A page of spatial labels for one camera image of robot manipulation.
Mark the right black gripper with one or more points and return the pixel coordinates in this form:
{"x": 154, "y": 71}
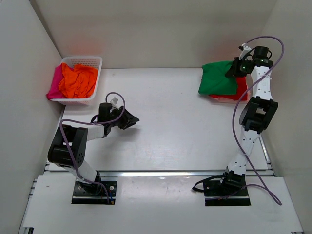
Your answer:
{"x": 232, "y": 71}

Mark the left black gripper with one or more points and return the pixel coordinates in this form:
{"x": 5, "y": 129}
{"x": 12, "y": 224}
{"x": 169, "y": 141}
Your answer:
{"x": 127, "y": 117}

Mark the green t shirt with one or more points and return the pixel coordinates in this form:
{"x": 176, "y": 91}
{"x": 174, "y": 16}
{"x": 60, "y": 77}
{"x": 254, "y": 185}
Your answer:
{"x": 214, "y": 81}

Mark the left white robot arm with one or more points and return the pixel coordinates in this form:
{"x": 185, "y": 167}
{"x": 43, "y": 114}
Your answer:
{"x": 68, "y": 147}

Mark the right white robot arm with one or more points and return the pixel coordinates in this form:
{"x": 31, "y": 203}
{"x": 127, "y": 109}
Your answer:
{"x": 258, "y": 112}

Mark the red folded t shirt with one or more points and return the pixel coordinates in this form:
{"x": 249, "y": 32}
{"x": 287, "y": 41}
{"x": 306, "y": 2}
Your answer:
{"x": 241, "y": 90}

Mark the pink folded t shirt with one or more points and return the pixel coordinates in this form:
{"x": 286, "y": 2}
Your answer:
{"x": 224, "y": 99}

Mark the orange t shirt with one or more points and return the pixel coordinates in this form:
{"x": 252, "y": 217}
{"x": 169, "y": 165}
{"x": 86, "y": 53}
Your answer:
{"x": 78, "y": 82}

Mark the white plastic basket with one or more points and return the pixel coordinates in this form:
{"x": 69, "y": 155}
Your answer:
{"x": 91, "y": 61}

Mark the magenta t shirt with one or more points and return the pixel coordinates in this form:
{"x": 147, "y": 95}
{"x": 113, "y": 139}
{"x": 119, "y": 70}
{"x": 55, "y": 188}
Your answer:
{"x": 54, "y": 92}

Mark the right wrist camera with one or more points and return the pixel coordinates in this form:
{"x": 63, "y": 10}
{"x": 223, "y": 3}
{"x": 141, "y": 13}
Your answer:
{"x": 244, "y": 48}

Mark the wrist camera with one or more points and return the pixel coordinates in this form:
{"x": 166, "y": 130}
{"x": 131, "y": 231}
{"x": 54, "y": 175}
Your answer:
{"x": 114, "y": 102}
{"x": 244, "y": 48}

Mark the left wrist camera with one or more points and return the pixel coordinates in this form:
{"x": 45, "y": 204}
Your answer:
{"x": 114, "y": 102}

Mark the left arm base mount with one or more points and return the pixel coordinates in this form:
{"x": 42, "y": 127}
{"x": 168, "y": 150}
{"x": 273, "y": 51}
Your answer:
{"x": 93, "y": 194}

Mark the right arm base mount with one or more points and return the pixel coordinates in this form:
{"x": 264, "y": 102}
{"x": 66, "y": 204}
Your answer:
{"x": 218, "y": 194}

